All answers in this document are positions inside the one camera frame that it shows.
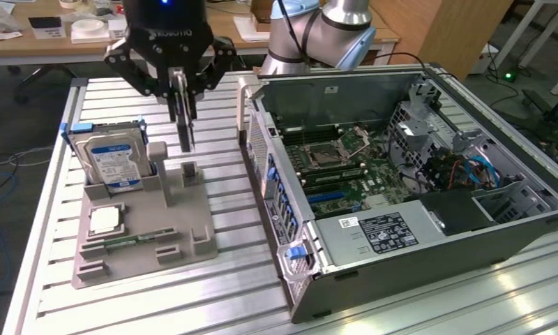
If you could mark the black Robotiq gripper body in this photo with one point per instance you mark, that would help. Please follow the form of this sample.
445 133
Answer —
167 31

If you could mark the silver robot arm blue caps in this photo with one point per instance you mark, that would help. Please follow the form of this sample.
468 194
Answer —
344 21

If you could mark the white labelled box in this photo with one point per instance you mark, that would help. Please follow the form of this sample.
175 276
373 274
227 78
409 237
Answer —
117 31

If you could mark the white paper stack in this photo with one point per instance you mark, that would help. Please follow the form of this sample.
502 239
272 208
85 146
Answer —
251 29

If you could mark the flat white box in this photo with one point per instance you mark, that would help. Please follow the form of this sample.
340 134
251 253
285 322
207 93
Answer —
91 37

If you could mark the brown cardboard box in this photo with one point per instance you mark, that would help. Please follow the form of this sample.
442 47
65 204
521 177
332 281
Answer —
263 10

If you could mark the blue disk caddy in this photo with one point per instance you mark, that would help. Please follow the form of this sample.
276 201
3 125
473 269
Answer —
81 127

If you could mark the black and white small box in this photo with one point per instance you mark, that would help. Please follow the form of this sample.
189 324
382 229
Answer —
47 28

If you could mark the black office chair base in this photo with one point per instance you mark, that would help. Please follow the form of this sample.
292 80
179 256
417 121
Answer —
32 78

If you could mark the hard disk white blue label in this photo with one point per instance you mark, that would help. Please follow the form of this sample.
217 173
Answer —
113 160

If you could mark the white paper label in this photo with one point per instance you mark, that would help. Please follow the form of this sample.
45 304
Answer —
4 36

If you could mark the clear plastic bag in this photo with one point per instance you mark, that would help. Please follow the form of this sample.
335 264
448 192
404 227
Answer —
0 15

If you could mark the metal socket cover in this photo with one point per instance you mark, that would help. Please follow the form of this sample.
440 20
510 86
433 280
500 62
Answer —
345 137

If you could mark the CPU socket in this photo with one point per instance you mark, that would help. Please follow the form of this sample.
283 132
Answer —
323 155

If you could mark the black expansion slot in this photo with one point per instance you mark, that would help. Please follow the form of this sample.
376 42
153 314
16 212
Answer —
321 191

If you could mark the grey parts rack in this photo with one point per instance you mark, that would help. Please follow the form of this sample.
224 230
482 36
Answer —
167 216

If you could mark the silver CPU chip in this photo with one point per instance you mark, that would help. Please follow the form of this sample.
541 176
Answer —
105 220

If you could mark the blue expansion slot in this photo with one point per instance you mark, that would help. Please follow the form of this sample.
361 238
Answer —
327 199

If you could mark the wooden cabinet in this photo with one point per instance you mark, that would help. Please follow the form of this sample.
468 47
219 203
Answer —
446 35

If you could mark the green RAM stick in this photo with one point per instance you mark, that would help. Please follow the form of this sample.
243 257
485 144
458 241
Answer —
139 238

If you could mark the silver chipset heat sink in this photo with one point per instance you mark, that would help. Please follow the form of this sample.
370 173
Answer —
378 200

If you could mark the white box red mark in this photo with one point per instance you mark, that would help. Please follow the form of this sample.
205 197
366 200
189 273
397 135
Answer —
486 59

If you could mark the blue case latch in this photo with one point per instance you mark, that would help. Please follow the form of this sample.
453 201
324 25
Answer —
293 253

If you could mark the silver power supply unit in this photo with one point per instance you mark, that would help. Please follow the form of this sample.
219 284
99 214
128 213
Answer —
340 244

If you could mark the black device green light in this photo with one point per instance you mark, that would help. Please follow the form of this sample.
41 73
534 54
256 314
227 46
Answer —
508 75

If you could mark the black plastic shroud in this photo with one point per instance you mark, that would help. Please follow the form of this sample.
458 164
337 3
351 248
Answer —
456 213

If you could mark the black floor stand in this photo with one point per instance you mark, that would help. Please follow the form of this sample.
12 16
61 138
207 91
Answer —
550 111

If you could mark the open grey PC case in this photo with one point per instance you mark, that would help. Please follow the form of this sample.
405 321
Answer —
400 279

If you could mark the silver disk bay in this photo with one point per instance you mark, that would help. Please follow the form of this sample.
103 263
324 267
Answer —
516 206

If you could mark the white table frame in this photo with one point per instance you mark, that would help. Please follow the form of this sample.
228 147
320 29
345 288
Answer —
525 35

